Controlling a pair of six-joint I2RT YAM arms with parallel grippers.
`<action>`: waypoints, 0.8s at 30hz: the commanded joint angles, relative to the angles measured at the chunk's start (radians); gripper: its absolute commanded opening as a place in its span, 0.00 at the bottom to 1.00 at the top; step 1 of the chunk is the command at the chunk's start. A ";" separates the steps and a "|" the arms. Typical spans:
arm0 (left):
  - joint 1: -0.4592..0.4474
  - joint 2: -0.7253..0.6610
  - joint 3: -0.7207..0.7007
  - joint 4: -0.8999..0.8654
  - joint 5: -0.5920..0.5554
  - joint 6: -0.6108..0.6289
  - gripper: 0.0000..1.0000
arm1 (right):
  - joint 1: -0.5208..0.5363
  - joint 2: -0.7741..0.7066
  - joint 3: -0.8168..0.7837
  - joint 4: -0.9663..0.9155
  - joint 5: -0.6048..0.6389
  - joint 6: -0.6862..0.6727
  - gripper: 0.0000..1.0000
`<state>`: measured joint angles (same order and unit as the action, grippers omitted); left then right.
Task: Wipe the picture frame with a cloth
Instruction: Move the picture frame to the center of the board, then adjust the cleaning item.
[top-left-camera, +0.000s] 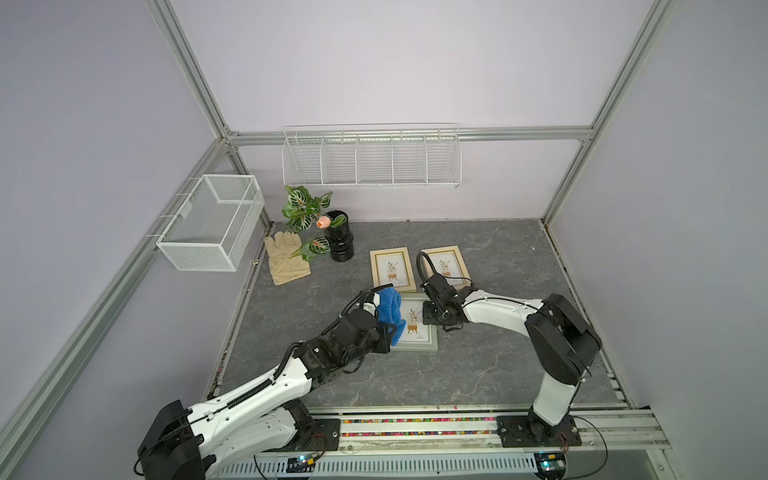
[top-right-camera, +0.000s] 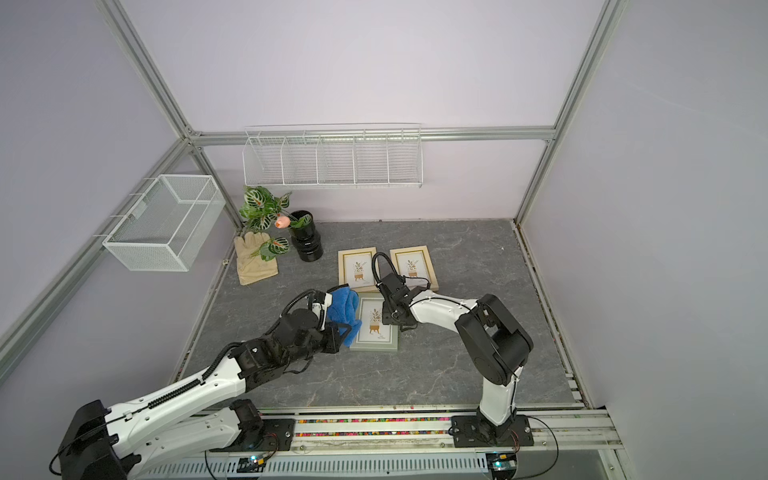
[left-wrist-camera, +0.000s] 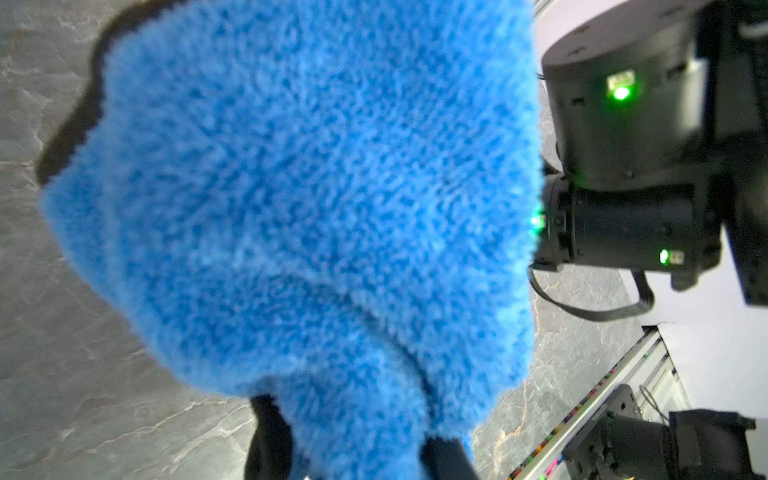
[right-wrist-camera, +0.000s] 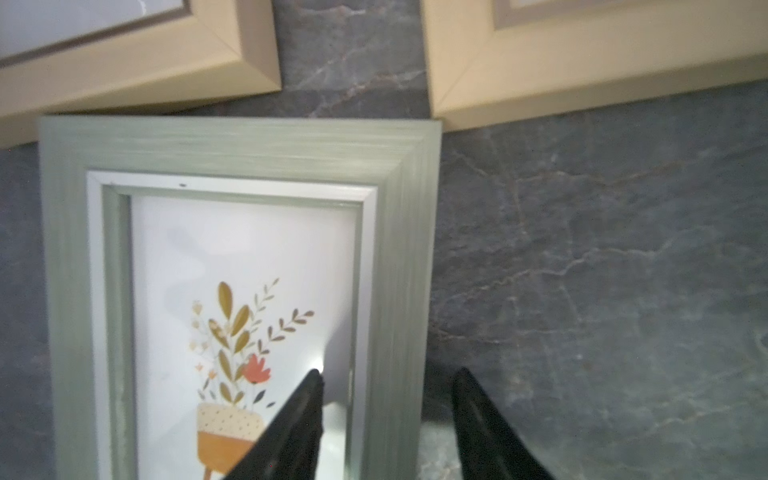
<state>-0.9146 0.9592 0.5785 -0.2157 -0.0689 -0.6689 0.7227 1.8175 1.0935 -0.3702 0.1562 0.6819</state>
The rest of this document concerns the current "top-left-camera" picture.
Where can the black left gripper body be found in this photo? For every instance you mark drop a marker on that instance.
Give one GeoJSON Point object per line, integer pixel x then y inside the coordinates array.
{"type": "Point", "coordinates": [376, 342]}

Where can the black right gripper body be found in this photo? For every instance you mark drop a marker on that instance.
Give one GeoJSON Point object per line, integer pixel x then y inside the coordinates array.
{"type": "Point", "coordinates": [432, 313]}

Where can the green picture frame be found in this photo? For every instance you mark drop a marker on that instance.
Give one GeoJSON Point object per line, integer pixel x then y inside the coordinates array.
{"type": "Point", "coordinates": [417, 336]}

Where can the gold frame with plant print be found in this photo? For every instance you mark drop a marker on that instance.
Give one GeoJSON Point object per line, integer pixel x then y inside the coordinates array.
{"type": "Point", "coordinates": [450, 264]}

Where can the blue microfiber cloth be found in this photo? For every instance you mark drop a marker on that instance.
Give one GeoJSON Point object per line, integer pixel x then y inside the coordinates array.
{"type": "Point", "coordinates": [389, 311]}

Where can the gold frame with deer print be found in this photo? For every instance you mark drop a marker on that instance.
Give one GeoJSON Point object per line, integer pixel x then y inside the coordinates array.
{"type": "Point", "coordinates": [393, 266]}

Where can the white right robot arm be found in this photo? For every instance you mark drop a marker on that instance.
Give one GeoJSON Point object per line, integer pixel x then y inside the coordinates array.
{"type": "Point", "coordinates": [565, 344]}

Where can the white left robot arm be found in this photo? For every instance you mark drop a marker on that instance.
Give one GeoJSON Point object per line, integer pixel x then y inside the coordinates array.
{"type": "Point", "coordinates": [266, 413]}

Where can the glossy black vase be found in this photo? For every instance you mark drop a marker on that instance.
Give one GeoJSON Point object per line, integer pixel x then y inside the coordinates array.
{"type": "Point", "coordinates": [339, 236]}

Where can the cream work glove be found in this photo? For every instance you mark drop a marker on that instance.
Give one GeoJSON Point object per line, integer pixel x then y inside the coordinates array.
{"type": "Point", "coordinates": [285, 264]}

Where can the green artificial plant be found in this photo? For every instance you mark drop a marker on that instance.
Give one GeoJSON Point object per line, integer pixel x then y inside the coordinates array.
{"type": "Point", "coordinates": [302, 211]}

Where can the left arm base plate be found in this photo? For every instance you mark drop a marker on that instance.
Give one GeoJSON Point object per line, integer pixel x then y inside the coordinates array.
{"type": "Point", "coordinates": [315, 435]}

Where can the aluminium rail base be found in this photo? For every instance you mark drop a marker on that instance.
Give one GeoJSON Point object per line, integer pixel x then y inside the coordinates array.
{"type": "Point", "coordinates": [616, 444]}

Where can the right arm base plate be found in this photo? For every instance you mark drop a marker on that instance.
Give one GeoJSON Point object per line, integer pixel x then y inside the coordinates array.
{"type": "Point", "coordinates": [516, 431]}

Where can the white wire wall shelf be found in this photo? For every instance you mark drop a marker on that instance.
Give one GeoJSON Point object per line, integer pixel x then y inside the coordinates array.
{"type": "Point", "coordinates": [386, 155]}

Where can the white wire basket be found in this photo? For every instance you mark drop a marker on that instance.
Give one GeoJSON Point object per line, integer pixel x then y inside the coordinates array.
{"type": "Point", "coordinates": [211, 229]}

